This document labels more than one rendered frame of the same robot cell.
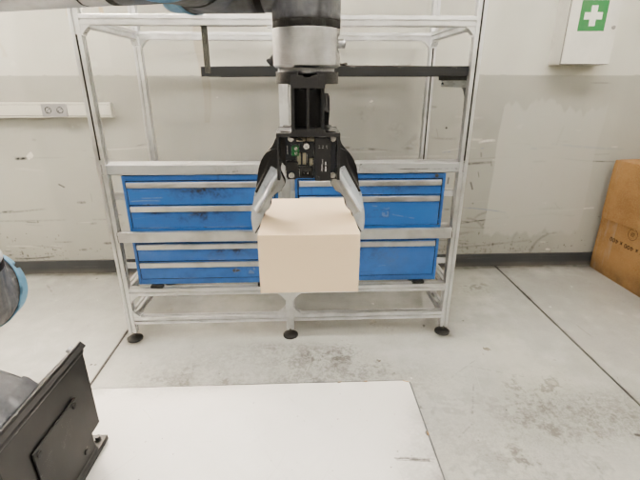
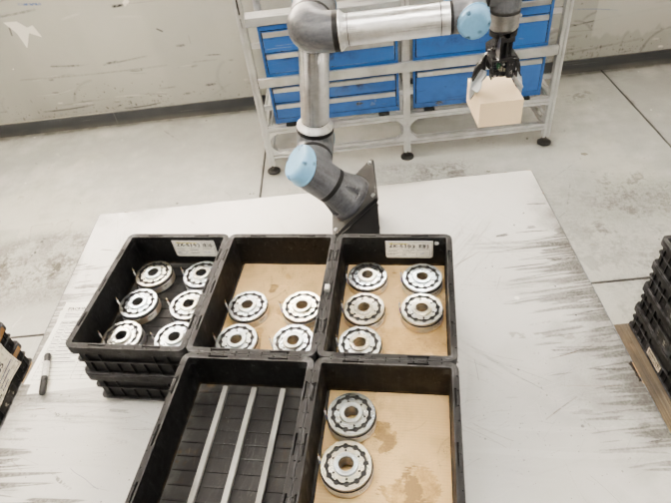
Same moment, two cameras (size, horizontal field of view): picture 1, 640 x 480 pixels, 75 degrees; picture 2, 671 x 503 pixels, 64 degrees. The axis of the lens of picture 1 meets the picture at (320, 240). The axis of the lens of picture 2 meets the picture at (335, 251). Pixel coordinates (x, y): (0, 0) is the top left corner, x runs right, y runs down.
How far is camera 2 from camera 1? 1.16 m
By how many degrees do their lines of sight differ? 22
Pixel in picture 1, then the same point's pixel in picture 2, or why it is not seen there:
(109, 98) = not seen: outside the picture
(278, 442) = (465, 203)
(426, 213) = (534, 33)
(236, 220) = (359, 57)
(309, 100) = (507, 47)
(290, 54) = (500, 28)
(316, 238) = (504, 102)
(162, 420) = (398, 199)
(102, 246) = (205, 88)
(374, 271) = not seen: hidden behind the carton
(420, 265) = (527, 83)
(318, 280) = (503, 120)
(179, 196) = not seen: hidden behind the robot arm
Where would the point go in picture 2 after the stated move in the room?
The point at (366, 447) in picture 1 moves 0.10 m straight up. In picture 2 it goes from (511, 201) to (514, 177)
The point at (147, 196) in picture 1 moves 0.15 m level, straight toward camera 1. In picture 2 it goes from (280, 44) to (290, 53)
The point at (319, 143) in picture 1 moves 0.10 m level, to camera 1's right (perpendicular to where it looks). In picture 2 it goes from (509, 63) to (548, 59)
